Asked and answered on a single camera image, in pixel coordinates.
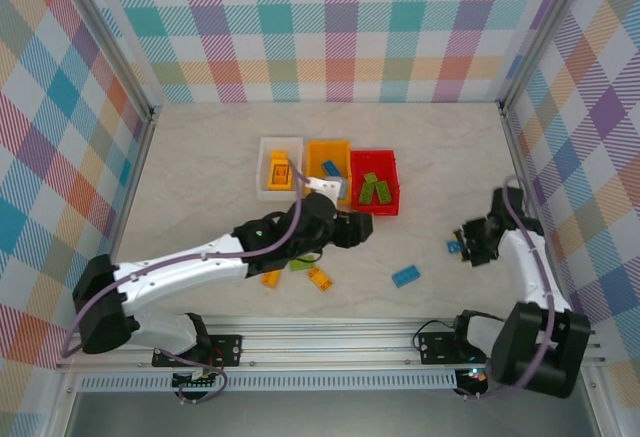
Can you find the long green lego brick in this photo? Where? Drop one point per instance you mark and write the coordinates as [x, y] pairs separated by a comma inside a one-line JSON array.
[[302, 266], [366, 193], [384, 192]]

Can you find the yellow lego window frame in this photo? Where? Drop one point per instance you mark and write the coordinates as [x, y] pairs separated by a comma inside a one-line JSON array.
[[271, 177]]

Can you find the small green lego brick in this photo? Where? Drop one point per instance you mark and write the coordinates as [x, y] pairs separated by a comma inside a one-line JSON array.
[[370, 177]]

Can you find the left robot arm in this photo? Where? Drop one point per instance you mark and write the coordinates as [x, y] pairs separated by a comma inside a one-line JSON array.
[[175, 272]]

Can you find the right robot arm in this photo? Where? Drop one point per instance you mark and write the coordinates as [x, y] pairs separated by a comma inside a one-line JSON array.
[[530, 277]]

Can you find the printed yellow lego brick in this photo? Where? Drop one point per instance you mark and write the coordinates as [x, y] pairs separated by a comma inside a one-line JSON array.
[[321, 278]]

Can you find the yellow plastic bin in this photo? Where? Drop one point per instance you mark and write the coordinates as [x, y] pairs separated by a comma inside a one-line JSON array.
[[315, 162]]

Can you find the small yellow lego arch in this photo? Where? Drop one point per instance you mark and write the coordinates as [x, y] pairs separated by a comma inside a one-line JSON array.
[[270, 279]]

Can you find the white plastic bin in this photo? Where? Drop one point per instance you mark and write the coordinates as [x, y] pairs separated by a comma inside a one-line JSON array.
[[262, 167]]

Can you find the red plastic bin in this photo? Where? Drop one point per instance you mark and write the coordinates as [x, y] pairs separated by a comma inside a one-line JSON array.
[[387, 167]]

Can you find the grey metal panel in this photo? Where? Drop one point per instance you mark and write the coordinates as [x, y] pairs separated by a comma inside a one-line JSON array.
[[325, 414]]

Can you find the aluminium side rail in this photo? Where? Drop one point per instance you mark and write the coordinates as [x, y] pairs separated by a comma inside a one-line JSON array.
[[131, 207], [533, 197]]

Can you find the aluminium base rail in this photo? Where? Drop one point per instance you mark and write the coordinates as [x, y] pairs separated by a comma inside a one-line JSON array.
[[325, 342]]

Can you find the aluminium corner post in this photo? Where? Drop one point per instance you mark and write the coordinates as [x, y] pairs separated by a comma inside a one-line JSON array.
[[545, 32], [107, 39]]

